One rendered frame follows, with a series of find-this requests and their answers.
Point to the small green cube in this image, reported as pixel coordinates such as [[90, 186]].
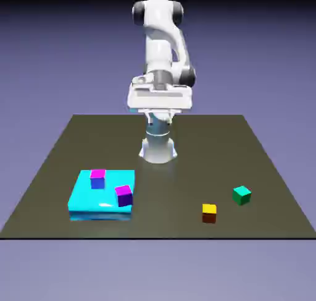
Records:
[[242, 194]]

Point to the large cyan box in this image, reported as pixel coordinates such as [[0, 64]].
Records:
[[81, 202]]

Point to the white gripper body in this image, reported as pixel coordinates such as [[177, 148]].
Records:
[[159, 99]]

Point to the small purple cube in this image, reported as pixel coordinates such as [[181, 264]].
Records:
[[124, 196]]

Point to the small yellow cube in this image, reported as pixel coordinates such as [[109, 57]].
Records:
[[209, 210]]

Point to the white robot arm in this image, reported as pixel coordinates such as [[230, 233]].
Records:
[[158, 34]]

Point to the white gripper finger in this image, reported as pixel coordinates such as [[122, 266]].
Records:
[[169, 118], [150, 118]]

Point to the small magenta cube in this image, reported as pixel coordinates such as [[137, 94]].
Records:
[[97, 177]]

